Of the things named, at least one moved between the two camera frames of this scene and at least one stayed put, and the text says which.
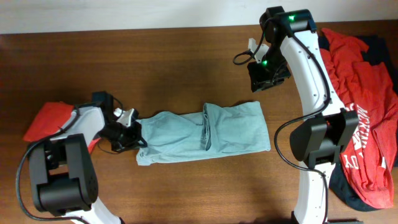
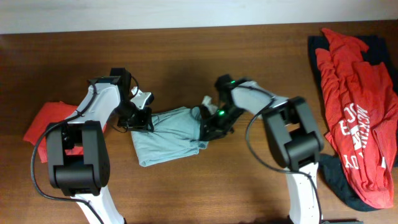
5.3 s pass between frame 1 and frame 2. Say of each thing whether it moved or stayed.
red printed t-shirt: stayed
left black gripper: moved
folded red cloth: stayed
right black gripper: moved
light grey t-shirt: moved
